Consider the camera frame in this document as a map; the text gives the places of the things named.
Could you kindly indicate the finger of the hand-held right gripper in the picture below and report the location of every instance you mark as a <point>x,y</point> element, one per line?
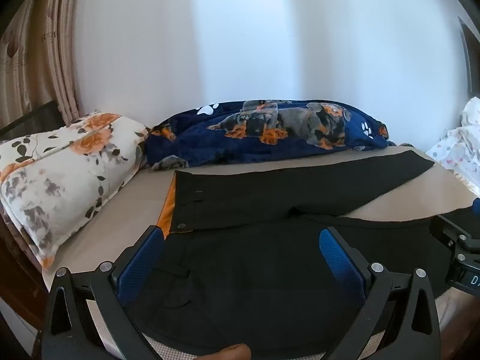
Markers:
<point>448,230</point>

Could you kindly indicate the black pants with orange lining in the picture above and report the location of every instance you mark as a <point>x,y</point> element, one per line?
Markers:
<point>262,270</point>

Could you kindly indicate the dark frame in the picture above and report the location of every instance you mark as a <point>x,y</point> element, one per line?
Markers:
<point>468,56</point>

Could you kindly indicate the person's left hand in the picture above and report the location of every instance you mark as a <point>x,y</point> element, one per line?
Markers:
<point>228,353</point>

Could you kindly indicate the beige pleated curtain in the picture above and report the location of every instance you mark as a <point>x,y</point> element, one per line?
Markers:
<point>45,45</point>

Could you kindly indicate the blue dog-print blanket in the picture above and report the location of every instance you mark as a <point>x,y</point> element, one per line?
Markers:
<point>225,146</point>

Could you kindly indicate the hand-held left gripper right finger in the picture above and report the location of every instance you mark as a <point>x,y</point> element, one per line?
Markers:
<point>339,260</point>

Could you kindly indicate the floral white pillow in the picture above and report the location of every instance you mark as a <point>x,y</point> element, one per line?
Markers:
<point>56,180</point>

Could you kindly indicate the white dotted cloth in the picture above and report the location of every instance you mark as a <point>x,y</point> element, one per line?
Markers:
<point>461,146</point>

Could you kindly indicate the black mesh panel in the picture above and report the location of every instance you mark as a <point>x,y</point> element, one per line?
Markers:
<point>37,120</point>

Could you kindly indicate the brown wooden bed frame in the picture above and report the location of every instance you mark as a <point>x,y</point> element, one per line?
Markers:
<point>18,281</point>

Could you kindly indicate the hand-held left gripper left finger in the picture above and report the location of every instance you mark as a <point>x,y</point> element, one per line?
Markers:
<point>138,257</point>

